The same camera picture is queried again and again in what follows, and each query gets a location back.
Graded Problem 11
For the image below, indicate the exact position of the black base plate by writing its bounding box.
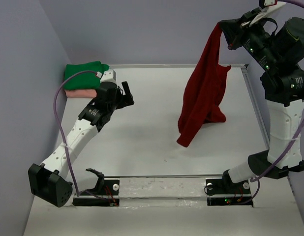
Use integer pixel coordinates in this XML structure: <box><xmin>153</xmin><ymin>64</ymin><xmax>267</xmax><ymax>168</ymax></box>
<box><xmin>72</xmin><ymin>168</ymin><xmax>120</xmax><ymax>207</ymax></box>
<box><xmin>204</xmin><ymin>178</ymin><xmax>253</xmax><ymax>207</ymax></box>

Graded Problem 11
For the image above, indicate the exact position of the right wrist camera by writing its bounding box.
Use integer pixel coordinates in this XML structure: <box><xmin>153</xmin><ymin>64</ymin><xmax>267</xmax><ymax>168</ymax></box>
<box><xmin>250</xmin><ymin>0</ymin><xmax>285</xmax><ymax>25</ymax></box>

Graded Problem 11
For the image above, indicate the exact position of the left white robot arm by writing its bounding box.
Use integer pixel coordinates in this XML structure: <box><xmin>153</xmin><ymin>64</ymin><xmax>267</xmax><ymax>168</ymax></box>
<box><xmin>28</xmin><ymin>81</ymin><xmax>134</xmax><ymax>207</ymax></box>

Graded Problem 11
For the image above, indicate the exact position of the folded green t shirt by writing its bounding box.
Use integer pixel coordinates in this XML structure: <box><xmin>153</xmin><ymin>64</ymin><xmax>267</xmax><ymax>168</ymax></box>
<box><xmin>63</xmin><ymin>61</ymin><xmax>110</xmax><ymax>90</ymax></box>

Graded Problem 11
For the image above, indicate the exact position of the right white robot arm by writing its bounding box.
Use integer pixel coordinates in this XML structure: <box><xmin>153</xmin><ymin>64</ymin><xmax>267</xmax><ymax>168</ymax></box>
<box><xmin>219</xmin><ymin>10</ymin><xmax>304</xmax><ymax>193</ymax></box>

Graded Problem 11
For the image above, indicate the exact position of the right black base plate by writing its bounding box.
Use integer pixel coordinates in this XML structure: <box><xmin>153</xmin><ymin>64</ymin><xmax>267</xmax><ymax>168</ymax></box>
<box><xmin>204</xmin><ymin>178</ymin><xmax>253</xmax><ymax>207</ymax></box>

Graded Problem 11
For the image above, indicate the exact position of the red t shirt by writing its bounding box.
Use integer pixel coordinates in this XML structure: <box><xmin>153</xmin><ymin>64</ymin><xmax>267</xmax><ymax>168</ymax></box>
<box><xmin>177</xmin><ymin>23</ymin><xmax>231</xmax><ymax>148</ymax></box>

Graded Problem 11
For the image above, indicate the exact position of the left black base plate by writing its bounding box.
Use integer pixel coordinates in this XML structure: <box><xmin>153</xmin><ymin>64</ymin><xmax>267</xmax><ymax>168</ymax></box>
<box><xmin>72</xmin><ymin>168</ymin><xmax>120</xmax><ymax>207</ymax></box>

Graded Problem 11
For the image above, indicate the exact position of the folded pink t shirt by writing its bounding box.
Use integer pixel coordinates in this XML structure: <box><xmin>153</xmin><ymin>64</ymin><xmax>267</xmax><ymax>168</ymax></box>
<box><xmin>64</xmin><ymin>89</ymin><xmax>96</xmax><ymax>98</ymax></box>

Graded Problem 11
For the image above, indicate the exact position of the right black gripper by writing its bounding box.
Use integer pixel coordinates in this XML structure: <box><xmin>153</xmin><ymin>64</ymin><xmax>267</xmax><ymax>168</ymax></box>
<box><xmin>222</xmin><ymin>6</ymin><xmax>282</xmax><ymax>72</ymax></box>

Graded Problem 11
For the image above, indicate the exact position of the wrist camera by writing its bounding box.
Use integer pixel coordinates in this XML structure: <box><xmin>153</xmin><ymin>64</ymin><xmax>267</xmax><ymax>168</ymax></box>
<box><xmin>100</xmin><ymin>69</ymin><xmax>117</xmax><ymax>84</ymax></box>
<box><xmin>250</xmin><ymin>0</ymin><xmax>285</xmax><ymax>25</ymax></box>

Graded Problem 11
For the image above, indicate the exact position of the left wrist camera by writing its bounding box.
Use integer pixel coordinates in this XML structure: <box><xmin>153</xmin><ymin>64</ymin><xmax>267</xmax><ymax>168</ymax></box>
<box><xmin>100</xmin><ymin>69</ymin><xmax>117</xmax><ymax>84</ymax></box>

